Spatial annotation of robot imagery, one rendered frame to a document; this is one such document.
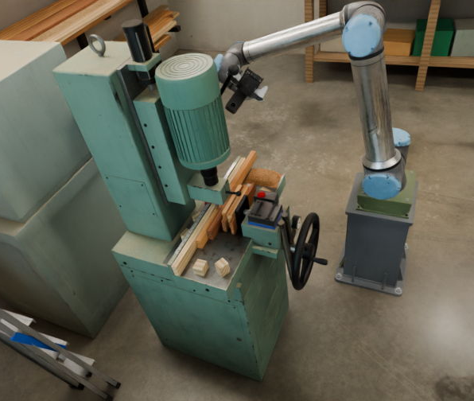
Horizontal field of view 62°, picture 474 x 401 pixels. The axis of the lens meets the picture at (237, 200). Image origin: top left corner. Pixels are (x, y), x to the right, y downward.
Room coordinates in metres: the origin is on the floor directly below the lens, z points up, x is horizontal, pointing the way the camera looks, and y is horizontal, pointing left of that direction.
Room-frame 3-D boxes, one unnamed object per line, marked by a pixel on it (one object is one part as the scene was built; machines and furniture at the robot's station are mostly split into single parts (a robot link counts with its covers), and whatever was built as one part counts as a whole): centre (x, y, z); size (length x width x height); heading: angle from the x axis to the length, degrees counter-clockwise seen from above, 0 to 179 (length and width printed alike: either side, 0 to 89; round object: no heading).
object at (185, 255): (1.10, 0.09, 0.93); 0.60 x 0.02 x 0.05; 149
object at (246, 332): (1.15, 0.18, 0.36); 0.58 x 0.45 x 0.71; 59
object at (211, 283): (1.03, -0.02, 0.87); 0.61 x 0.30 x 0.06; 149
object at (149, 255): (1.15, 0.18, 0.76); 0.57 x 0.45 x 0.09; 59
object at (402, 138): (1.36, -0.71, 0.83); 0.17 x 0.15 x 0.18; 149
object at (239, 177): (1.17, 0.03, 0.92); 0.54 x 0.02 x 0.04; 149
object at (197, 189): (1.10, 0.09, 1.03); 0.14 x 0.07 x 0.09; 59
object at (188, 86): (1.09, 0.08, 1.35); 0.18 x 0.18 x 0.31
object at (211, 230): (1.08, 0.06, 0.92); 0.25 x 0.02 x 0.05; 149
